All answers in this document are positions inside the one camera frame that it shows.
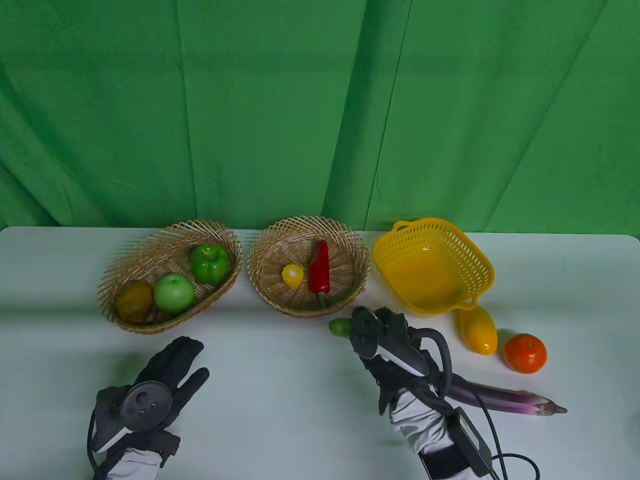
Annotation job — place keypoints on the person's left hand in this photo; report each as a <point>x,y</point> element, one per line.
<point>177,357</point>

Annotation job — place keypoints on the person's right hand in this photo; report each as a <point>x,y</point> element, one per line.
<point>395,325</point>

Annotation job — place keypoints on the long green pepper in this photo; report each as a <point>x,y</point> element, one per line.
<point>340,328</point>

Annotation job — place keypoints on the green apple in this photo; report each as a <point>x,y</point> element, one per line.
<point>174,294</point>

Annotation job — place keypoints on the yellow plastic basket container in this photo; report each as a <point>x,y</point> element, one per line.
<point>430,270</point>

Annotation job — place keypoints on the brown kiwi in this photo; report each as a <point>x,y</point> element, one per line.
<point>135,301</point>

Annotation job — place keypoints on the round wicker basket container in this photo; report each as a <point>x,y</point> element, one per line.
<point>345,270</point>

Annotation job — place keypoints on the yellow mango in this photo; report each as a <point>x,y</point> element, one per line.
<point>479,332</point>

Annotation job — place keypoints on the red chili pepper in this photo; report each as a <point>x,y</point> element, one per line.
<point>319,272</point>

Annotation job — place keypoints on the green bell pepper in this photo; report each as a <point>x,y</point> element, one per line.
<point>209,264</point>

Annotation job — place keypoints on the oval wicker basket container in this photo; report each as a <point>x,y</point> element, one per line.
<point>150,250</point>

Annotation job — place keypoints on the yellow corn piece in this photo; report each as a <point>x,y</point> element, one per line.
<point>292,276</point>

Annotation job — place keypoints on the orange fruit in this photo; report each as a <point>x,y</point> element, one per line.
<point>525,354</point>

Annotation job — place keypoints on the purple eggplant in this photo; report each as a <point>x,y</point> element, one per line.
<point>515,401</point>

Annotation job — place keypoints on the person's right forearm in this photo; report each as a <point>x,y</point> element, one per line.
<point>417,422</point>

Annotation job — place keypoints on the person's left forearm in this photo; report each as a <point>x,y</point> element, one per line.
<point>132,465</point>

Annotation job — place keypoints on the black round right-hand tracker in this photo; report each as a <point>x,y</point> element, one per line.
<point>365,332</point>

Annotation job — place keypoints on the black round left-hand tracker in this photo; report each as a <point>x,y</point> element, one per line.
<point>147,405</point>

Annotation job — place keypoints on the green backdrop cloth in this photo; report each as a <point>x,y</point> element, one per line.
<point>300,100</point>

